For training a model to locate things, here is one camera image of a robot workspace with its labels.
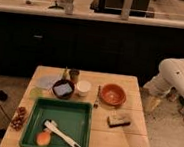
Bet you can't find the wooden felt eraser block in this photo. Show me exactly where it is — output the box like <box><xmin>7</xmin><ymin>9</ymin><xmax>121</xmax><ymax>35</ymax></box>
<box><xmin>107</xmin><ymin>114</ymin><xmax>131</xmax><ymax>128</ymax></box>

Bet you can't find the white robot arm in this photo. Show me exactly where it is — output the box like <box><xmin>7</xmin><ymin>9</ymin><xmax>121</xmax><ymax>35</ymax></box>
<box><xmin>144</xmin><ymin>58</ymin><xmax>184</xmax><ymax>98</ymax></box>

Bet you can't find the green plastic tray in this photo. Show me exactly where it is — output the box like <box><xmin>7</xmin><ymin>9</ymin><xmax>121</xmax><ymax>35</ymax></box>
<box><xmin>19</xmin><ymin>98</ymin><xmax>92</xmax><ymax>147</ymax></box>

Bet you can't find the white cup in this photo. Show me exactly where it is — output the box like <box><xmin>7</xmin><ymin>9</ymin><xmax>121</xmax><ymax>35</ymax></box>
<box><xmin>76</xmin><ymin>80</ymin><xmax>91</xmax><ymax>96</ymax></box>

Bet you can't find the small dark cup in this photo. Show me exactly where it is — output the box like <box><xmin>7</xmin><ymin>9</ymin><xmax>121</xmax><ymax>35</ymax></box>
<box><xmin>68</xmin><ymin>69</ymin><xmax>80</xmax><ymax>84</ymax></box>

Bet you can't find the small yellow-green bottle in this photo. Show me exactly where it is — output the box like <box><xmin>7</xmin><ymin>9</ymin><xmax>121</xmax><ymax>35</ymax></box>
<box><xmin>62</xmin><ymin>67</ymin><xmax>68</xmax><ymax>80</ymax></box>

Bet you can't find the orange ceramic bowl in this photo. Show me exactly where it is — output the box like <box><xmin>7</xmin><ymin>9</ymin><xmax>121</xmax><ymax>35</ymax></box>
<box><xmin>100</xmin><ymin>83</ymin><xmax>126</xmax><ymax>106</ymax></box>

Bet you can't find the dark bowl with blue sponge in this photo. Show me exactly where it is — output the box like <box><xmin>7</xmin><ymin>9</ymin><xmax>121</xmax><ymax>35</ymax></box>
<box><xmin>52</xmin><ymin>79</ymin><xmax>75</xmax><ymax>100</ymax></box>

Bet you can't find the clear plastic lid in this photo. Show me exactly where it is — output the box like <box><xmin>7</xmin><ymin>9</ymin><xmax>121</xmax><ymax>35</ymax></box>
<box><xmin>36</xmin><ymin>75</ymin><xmax>61</xmax><ymax>90</ymax></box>

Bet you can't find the pale green coaster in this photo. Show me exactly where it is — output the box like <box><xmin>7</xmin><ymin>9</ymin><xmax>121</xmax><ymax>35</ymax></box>
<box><xmin>29</xmin><ymin>87</ymin><xmax>43</xmax><ymax>99</ymax></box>

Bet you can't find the white plastic fork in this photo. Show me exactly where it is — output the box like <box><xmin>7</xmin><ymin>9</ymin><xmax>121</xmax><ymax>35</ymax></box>
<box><xmin>44</xmin><ymin>120</ymin><xmax>81</xmax><ymax>147</ymax></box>

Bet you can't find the wooden folding table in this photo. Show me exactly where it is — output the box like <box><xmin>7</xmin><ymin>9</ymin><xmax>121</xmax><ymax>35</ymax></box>
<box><xmin>0</xmin><ymin>71</ymin><xmax>150</xmax><ymax>147</ymax></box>

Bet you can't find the orange round fruit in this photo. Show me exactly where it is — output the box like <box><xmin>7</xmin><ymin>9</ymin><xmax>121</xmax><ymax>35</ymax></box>
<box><xmin>36</xmin><ymin>131</ymin><xmax>51</xmax><ymax>146</ymax></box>

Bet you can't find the brown grape bunch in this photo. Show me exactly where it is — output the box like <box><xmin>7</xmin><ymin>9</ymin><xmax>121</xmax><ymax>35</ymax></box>
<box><xmin>11</xmin><ymin>107</ymin><xmax>27</xmax><ymax>131</ymax></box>

